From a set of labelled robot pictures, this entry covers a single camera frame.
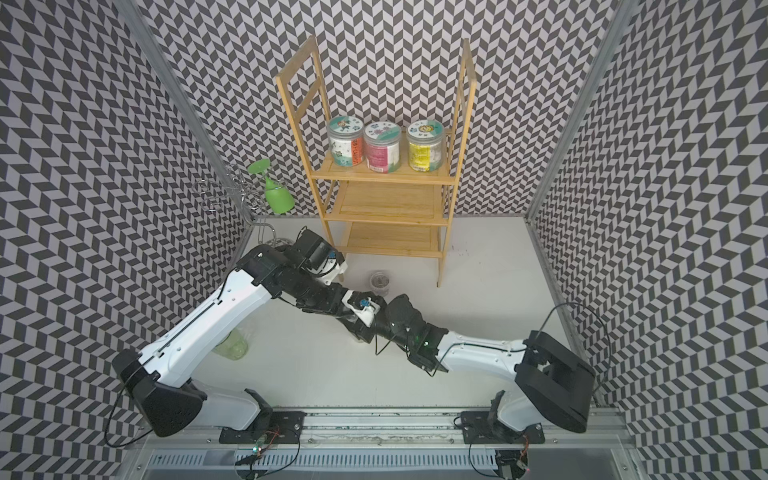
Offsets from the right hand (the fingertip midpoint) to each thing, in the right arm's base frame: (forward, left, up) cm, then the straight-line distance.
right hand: (348, 307), depth 74 cm
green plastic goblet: (+40, +28, +1) cm, 49 cm away
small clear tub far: (+15, -7, -13) cm, 21 cm away
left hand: (-4, +1, +3) cm, 5 cm away
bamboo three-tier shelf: (+22, -6, +12) cm, 26 cm away
